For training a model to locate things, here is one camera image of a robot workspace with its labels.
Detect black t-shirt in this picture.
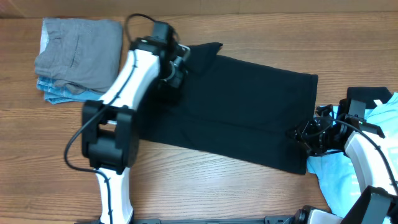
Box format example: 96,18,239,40
137,42,318,175

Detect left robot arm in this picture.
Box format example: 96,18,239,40
81,21,190,223

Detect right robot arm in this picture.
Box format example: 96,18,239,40
289,98,397,223

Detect light blue t-shirt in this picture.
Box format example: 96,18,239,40
307,93,397,218

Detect folded black garment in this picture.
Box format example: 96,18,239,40
347,87,392,110

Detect folded grey shorts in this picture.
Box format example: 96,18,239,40
34,17,123,94

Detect folded blue jeans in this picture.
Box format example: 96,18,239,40
36,76,101,105

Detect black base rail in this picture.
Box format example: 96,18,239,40
133,215,294,224

